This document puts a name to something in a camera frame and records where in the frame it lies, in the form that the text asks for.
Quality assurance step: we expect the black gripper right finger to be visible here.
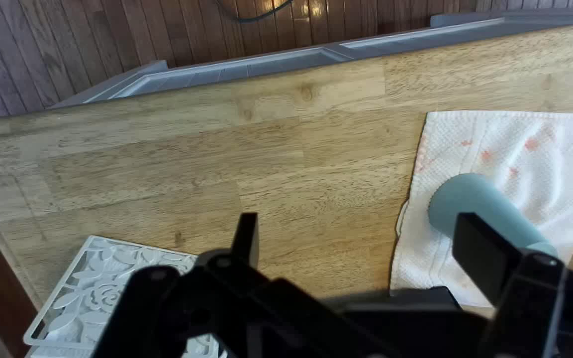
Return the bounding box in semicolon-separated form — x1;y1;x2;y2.
451;210;525;308

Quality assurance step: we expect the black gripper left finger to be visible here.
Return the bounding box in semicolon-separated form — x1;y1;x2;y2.
226;210;260;268

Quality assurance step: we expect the blue plastic cup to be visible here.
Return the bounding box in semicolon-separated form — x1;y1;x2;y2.
425;172;561;260

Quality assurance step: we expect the white stained paper towel sheet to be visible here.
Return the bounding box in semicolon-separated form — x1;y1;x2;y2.
388;109;573;318

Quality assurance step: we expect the white ornate napkin holder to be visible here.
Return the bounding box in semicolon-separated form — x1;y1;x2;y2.
22;234;224;358

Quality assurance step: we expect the grey aluminium frame rail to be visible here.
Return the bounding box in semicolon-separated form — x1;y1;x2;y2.
49;7;573;111

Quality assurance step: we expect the black floor cable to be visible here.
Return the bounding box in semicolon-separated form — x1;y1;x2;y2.
215;0;294;23

